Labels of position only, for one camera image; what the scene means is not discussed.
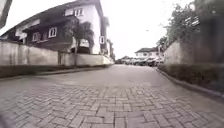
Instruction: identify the brown and white house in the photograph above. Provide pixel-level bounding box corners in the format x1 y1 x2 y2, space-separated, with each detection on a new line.
0 0 105 55

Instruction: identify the white house with dark roof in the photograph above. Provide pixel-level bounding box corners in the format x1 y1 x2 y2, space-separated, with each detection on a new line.
134 46 160 60

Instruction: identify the pale boundary wall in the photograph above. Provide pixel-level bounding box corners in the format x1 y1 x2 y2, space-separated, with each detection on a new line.
0 39 115 67
163 16 224 66

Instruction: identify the row of parked cars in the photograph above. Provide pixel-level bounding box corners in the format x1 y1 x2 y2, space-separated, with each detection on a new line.
115 56 165 67

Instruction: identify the white sign on pole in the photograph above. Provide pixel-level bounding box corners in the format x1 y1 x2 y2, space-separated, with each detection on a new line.
98 35 106 56

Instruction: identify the leafy tree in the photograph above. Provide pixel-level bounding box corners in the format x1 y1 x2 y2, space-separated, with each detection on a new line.
156 2 201 48

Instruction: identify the concrete kerb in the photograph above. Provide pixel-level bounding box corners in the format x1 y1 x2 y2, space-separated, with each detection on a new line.
155 67 224 99
0 65 114 82

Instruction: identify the low green hedge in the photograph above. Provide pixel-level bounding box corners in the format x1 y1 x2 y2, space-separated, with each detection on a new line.
0 63 114 79
157 63 224 93

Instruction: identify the white building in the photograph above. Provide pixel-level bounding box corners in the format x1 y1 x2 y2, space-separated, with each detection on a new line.
99 16 115 58

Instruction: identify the grey brick paved road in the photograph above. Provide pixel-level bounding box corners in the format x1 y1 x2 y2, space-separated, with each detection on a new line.
0 64 224 128

